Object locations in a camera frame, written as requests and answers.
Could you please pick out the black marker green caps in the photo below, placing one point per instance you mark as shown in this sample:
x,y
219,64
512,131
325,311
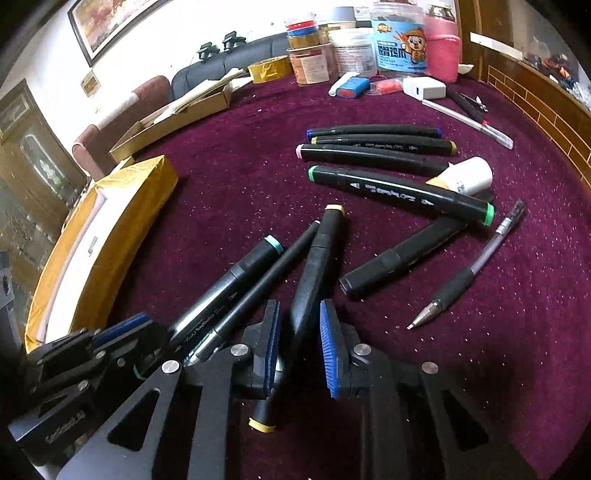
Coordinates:
x,y
392,191

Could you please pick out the white plastic jar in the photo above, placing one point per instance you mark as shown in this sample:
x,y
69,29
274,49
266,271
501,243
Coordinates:
x,y
354,53

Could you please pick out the black marker pink caps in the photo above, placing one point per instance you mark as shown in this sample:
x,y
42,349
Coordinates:
x,y
369,158

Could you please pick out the clear jar blue cartoon label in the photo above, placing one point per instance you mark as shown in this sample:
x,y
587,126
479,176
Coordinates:
x,y
399,44

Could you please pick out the white charger block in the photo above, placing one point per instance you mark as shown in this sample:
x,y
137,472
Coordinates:
x,y
425,87

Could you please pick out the wooden panelled counter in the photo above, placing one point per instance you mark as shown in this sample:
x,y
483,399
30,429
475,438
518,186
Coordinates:
x,y
531,97

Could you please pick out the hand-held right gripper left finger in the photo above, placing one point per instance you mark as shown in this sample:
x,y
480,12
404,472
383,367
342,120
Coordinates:
x,y
273,332

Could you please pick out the black marker olive yellow caps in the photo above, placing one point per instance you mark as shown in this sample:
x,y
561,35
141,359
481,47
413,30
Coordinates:
x,y
383,144

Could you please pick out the small white bottle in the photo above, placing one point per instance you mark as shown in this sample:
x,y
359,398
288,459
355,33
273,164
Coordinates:
x,y
468,177

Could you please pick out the reddish brown chair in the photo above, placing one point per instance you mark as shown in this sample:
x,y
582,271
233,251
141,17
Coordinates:
x,y
115,120

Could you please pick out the black marker teal caps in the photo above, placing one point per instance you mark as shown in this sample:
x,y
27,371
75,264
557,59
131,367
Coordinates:
x,y
240,272

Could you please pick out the black leather sofa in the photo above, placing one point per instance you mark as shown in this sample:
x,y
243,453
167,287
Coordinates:
x,y
217,69

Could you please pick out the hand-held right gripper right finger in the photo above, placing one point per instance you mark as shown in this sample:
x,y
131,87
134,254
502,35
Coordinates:
x,y
330,350

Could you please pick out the clutter of tools on counter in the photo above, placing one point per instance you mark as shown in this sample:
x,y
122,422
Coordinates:
x,y
561,74

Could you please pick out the plain black marker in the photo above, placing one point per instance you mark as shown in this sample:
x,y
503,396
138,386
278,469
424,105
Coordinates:
x,y
397,261

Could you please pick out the silver utility knife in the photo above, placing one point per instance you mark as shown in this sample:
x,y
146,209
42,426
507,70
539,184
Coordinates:
x,y
466,121

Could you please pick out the clear jar red label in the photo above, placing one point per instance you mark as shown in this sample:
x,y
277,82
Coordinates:
x,y
310,67

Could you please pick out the open cardboard box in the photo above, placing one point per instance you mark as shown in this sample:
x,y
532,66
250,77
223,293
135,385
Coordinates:
x,y
184,115

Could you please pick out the black marker pale yellow caps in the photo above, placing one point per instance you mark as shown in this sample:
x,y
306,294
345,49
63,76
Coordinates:
x,y
318,258

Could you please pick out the wooden glass door cabinet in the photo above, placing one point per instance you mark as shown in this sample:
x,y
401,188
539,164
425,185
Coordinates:
x,y
32,170

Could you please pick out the thin black pen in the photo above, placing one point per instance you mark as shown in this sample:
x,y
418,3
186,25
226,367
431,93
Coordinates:
x,y
272,277

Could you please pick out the blue and red battery pack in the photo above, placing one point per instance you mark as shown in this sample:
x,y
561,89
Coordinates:
x,y
353,87

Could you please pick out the pink yarn spool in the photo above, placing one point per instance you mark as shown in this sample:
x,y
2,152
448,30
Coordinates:
x,y
442,50

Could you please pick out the orange item in clear bag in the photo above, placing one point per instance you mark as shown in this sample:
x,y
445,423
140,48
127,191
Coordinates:
x,y
387,86

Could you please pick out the black clamp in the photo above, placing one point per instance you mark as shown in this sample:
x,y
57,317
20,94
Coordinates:
x,y
208,50
234,40

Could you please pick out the framed wall picture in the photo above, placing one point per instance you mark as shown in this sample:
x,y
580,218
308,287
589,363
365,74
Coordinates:
x,y
115,25

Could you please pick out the black marker blue caps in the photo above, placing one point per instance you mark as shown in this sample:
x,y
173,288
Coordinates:
x,y
369,130

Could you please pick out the small white tube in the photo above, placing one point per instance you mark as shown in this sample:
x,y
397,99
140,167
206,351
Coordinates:
x,y
340,82

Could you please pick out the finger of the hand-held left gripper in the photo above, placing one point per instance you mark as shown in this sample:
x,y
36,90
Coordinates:
x,y
106,374
122,330

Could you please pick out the stack of coloured tape rolls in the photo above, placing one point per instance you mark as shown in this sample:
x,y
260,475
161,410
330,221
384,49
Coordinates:
x,y
302,34

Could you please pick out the yellow taped parcel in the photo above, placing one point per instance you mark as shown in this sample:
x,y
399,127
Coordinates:
x,y
101,221

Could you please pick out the clear gel pen black grip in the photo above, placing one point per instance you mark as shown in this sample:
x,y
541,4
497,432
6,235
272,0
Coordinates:
x,y
466,272

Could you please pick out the yellow tape roll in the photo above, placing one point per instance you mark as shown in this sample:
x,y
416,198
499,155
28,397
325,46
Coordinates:
x,y
270,69

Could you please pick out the wall switch plate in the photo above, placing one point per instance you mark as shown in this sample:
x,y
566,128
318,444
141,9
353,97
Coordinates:
x,y
90,82

